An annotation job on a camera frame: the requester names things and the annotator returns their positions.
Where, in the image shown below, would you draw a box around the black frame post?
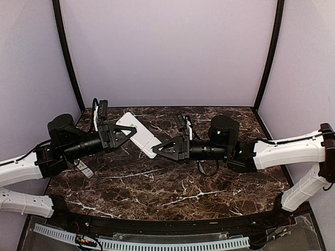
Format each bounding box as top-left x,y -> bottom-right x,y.
52,0 -> 86,113
253,0 -> 285,113

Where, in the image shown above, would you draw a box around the white remote on left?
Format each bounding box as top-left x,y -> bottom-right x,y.
74,159 -> 94,179

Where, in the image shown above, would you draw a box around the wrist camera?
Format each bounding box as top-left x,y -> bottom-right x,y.
91,98 -> 108,131
173,114 -> 195,140

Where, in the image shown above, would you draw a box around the white slotted cable duct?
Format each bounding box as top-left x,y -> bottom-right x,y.
33,223 -> 250,251

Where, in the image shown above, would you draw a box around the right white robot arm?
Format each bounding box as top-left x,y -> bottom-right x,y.
152,115 -> 334,227

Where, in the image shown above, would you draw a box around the right black frame post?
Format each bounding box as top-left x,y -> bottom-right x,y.
253,0 -> 285,113

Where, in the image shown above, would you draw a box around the white remote green buttons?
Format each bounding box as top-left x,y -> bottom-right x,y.
116,112 -> 161,159

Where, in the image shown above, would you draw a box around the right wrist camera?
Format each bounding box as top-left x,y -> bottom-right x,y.
173,114 -> 195,140

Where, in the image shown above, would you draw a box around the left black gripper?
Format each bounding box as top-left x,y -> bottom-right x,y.
63,123 -> 137,161

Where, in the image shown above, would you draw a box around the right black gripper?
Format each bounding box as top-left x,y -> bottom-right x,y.
153,134 -> 230,163

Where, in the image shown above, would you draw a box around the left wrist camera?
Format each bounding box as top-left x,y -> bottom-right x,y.
91,98 -> 108,131

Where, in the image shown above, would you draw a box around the black front table rail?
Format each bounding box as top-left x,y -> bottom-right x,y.
48,211 -> 294,237

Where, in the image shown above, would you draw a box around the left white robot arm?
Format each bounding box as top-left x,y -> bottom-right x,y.
1,113 -> 137,228

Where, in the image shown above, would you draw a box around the left black frame post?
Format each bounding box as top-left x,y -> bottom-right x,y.
52,0 -> 86,113

